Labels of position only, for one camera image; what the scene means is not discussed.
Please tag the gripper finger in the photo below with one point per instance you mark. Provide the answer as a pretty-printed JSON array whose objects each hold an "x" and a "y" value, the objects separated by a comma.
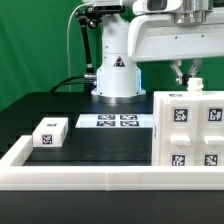
[
  {"x": 194, "y": 69},
  {"x": 175, "y": 66}
]

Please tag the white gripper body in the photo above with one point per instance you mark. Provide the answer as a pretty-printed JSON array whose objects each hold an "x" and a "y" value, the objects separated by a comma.
[{"x": 156, "y": 37}]

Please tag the white cabinet body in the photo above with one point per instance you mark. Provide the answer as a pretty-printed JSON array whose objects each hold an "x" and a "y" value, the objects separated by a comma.
[{"x": 194, "y": 92}]

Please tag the white cabinet door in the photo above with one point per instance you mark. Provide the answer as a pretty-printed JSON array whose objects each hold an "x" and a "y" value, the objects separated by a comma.
[
  {"x": 211, "y": 133},
  {"x": 179, "y": 133}
]

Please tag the white cabinet top block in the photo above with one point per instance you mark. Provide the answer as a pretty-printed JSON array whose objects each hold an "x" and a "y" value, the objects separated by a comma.
[{"x": 50, "y": 132}]

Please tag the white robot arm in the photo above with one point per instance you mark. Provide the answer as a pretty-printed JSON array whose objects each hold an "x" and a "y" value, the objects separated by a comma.
[{"x": 119, "y": 79}]

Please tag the white flat tag plate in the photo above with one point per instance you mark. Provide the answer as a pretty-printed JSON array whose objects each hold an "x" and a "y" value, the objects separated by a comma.
[{"x": 115, "y": 121}]

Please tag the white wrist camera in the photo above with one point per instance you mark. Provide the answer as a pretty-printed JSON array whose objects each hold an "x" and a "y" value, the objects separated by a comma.
[{"x": 141, "y": 7}]

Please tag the black camera on mount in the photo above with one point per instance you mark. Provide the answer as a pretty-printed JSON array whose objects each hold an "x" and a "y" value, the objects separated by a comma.
[{"x": 110, "y": 9}]

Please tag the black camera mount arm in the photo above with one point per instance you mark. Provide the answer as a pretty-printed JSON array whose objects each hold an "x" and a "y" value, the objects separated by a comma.
[{"x": 88, "y": 19}]

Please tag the white U-shaped table frame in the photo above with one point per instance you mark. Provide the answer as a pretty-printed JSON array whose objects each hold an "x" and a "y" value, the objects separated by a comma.
[{"x": 16, "y": 175}]

